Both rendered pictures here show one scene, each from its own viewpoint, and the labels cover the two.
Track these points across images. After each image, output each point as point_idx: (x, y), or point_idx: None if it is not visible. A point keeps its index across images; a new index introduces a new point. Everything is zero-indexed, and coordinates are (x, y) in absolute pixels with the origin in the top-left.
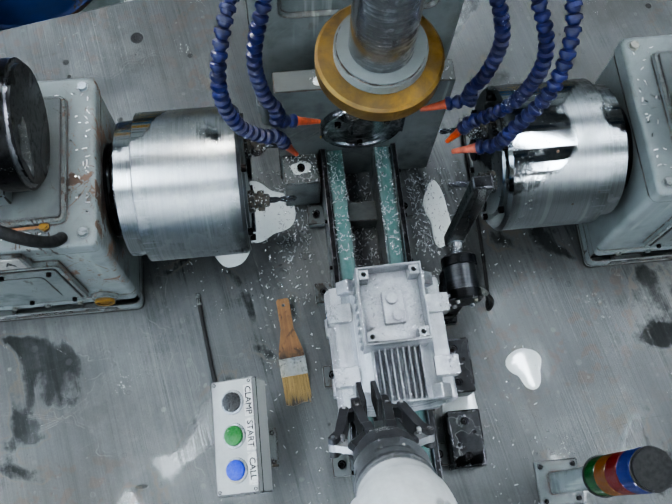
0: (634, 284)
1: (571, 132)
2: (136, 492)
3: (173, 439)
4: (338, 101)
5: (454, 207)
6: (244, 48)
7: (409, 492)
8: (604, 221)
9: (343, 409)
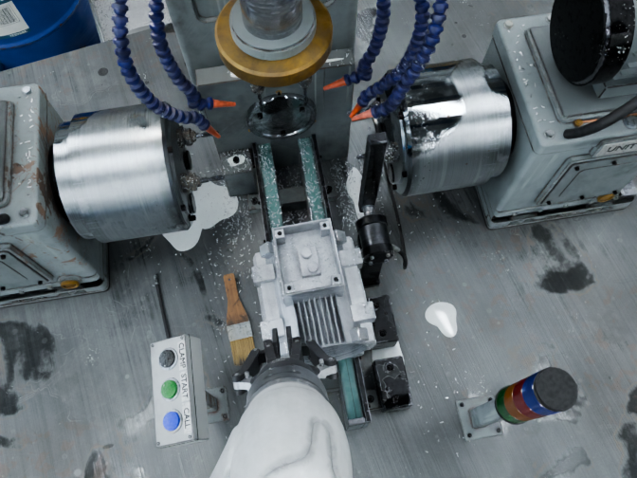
0: (532, 241)
1: (459, 99)
2: (103, 451)
3: (136, 402)
4: (237, 70)
5: None
6: None
7: (281, 413)
8: (499, 184)
9: (254, 351)
